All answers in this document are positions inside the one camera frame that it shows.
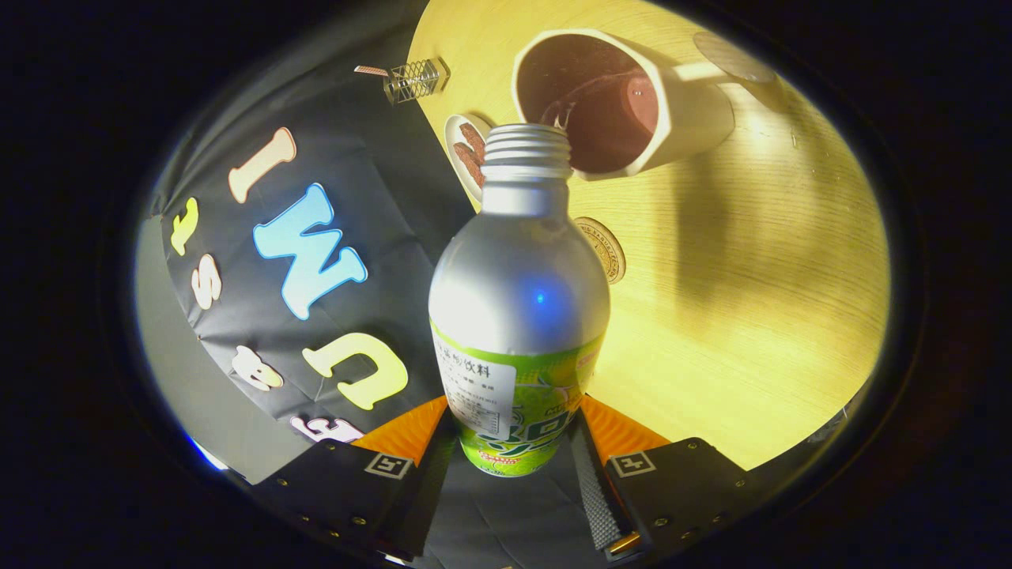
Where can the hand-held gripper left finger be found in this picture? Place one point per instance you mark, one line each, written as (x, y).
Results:
(427, 490)

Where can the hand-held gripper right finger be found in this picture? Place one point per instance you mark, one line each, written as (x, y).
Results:
(593, 490)

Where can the silver green juice bottle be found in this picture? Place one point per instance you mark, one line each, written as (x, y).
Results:
(518, 276)

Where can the round cork coaster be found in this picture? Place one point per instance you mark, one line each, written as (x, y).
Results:
(607, 249)

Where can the beige cup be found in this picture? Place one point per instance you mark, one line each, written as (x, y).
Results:
(696, 118)

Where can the wooden table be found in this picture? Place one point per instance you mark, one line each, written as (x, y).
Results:
(751, 300)

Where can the reddish meat piece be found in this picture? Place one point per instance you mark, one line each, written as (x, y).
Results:
(469, 164)
(477, 141)

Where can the white round plate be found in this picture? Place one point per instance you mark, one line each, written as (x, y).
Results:
(455, 130)

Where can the striped straw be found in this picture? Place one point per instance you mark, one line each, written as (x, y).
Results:
(370, 70)

